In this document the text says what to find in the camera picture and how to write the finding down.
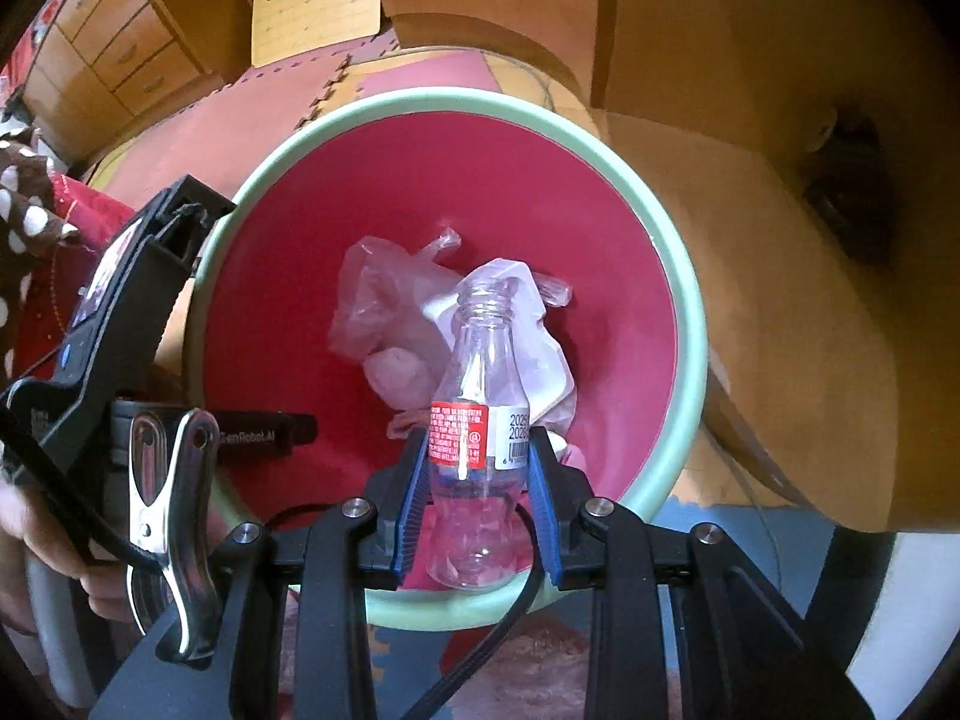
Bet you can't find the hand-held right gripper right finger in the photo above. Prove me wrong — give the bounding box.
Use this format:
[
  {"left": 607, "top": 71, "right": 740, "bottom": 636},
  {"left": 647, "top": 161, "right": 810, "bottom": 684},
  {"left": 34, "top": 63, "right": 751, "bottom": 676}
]
[{"left": 525, "top": 431, "right": 875, "bottom": 720}]

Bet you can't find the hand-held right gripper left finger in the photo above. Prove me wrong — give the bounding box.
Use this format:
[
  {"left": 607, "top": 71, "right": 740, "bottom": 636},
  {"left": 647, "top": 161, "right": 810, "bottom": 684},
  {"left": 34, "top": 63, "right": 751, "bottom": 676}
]
[{"left": 90, "top": 431, "right": 432, "bottom": 720}]

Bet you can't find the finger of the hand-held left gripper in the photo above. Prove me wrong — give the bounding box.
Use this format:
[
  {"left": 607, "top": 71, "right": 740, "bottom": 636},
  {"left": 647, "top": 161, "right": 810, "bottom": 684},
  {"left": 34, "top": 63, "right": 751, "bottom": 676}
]
[{"left": 214, "top": 409, "right": 317, "bottom": 460}]

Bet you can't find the white printed plastic bag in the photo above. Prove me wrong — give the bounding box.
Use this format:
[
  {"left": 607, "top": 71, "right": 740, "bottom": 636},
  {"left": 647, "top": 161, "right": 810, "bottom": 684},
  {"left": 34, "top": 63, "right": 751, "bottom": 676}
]
[{"left": 420, "top": 259, "right": 578, "bottom": 458}]

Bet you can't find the clear bottle with red label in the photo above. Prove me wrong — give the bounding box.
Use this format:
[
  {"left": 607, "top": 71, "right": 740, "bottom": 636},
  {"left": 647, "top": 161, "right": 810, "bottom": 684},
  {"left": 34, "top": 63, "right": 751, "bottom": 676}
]
[{"left": 426, "top": 275, "right": 535, "bottom": 592}]

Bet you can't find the clear plastic bag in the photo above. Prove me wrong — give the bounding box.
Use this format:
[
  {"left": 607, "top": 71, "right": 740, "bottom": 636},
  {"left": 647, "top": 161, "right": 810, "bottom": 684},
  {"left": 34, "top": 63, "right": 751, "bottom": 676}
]
[{"left": 330, "top": 226, "right": 462, "bottom": 410}]

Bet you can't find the red bucket with green rim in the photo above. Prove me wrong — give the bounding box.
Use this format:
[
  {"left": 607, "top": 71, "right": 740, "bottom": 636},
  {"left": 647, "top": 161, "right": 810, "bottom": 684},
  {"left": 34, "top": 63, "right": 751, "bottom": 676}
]
[{"left": 184, "top": 88, "right": 710, "bottom": 631}]

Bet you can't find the person's left hand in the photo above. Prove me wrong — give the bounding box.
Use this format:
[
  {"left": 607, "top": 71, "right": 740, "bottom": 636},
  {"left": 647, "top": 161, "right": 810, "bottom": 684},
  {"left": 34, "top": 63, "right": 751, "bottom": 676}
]
[{"left": 0, "top": 480, "right": 143, "bottom": 631}]

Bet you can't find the red patterned fabric cushion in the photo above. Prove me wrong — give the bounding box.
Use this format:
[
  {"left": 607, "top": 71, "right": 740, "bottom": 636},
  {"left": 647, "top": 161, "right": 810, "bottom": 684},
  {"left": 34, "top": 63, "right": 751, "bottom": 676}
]
[{"left": 15, "top": 172, "right": 151, "bottom": 372}]

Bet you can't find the metal spring clip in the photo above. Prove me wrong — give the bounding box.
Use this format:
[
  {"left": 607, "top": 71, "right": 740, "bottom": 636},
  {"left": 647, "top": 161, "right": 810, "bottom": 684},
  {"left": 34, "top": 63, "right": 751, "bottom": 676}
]
[{"left": 126, "top": 409, "right": 222, "bottom": 665}]

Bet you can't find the brown polka dot cloth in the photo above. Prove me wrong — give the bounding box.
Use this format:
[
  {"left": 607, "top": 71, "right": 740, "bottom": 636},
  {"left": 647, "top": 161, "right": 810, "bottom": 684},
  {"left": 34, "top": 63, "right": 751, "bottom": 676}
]
[{"left": 0, "top": 131, "right": 65, "bottom": 376}]

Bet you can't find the pink foam puzzle mat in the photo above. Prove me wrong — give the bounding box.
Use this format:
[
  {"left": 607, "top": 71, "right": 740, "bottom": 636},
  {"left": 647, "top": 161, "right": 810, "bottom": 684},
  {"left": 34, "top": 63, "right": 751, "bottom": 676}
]
[{"left": 90, "top": 52, "right": 391, "bottom": 196}]

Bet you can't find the wooden drawer dresser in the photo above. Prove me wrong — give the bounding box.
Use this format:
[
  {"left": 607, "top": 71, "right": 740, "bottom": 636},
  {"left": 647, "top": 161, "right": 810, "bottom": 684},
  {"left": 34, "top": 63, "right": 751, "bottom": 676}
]
[{"left": 26, "top": 0, "right": 260, "bottom": 166}]

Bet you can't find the wooden desk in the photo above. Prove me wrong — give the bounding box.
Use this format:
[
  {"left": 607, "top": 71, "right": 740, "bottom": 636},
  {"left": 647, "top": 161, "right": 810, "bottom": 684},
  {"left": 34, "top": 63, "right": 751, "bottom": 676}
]
[{"left": 600, "top": 0, "right": 960, "bottom": 533}]

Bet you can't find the yellow grid mat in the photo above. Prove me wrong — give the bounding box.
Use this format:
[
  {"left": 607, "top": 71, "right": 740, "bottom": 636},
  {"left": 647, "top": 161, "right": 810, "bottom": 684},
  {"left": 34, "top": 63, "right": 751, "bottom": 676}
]
[{"left": 251, "top": 0, "right": 383, "bottom": 61}]

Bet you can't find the black caster wheel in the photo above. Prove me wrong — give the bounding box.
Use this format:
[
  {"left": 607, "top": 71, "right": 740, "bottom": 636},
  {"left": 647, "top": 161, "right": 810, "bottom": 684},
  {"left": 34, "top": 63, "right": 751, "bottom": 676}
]
[{"left": 802, "top": 106, "right": 899, "bottom": 265}]

